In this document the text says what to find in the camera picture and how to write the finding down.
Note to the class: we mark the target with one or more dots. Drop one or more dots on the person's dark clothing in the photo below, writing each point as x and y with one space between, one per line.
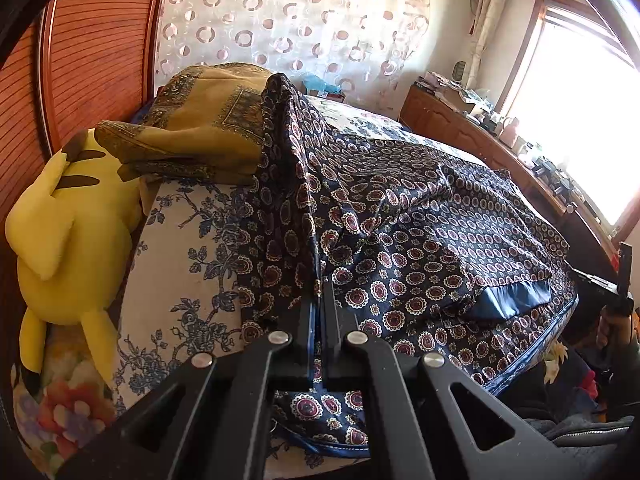
590 440

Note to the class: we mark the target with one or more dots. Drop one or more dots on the white window curtain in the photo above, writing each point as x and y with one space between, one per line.
487 25

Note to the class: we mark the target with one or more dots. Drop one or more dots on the yellow plush toy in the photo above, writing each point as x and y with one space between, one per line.
60 240

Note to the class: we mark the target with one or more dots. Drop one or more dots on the pink floral quilt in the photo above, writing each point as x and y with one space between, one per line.
60 410

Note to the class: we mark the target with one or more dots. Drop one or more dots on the navy patterned pajama top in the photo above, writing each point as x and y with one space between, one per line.
400 220

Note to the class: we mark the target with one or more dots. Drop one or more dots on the cardboard box with blue cloth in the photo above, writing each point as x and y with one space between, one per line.
325 91

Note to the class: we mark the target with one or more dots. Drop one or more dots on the wooden sideboard cabinet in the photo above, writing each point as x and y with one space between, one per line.
450 125

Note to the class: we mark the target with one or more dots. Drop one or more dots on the ochre patterned cloth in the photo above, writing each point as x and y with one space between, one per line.
200 115

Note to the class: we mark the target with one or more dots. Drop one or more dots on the dark oval object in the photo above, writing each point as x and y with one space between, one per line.
460 68

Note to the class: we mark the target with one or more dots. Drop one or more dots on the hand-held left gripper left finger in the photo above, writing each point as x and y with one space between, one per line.
302 355

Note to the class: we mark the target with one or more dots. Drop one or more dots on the wooden-framed window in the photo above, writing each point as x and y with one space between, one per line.
585 125

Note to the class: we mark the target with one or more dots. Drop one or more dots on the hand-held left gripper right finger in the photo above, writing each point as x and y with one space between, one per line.
332 355

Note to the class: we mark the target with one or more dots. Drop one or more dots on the person's right hand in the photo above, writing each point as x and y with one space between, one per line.
607 330

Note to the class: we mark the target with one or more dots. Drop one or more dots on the wooden louvered wardrobe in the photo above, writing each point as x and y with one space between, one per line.
100 60

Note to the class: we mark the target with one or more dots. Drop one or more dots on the circle-patterned sheer curtain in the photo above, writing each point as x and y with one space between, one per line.
300 20

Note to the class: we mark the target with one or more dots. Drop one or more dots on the pale thermos bottle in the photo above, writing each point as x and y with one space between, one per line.
510 132

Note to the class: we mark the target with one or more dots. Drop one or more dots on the open box with papers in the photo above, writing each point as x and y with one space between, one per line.
465 97

